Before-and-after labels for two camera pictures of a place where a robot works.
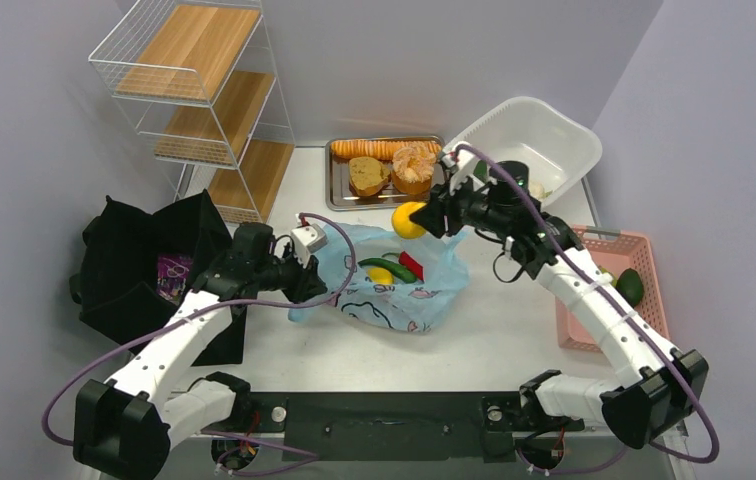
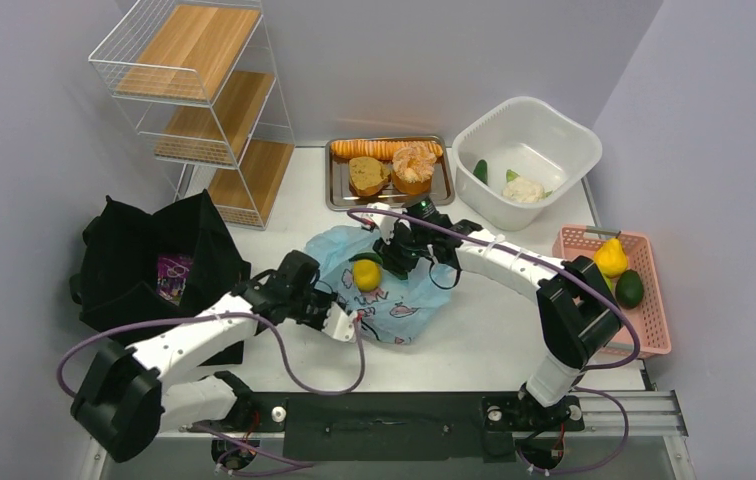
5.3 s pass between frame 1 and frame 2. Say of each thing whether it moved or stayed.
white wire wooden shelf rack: stayed
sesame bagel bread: stayed
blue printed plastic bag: moved
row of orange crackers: stayed
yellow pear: moved
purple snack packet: stayed
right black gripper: moved
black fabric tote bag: stayed
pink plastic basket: stayed
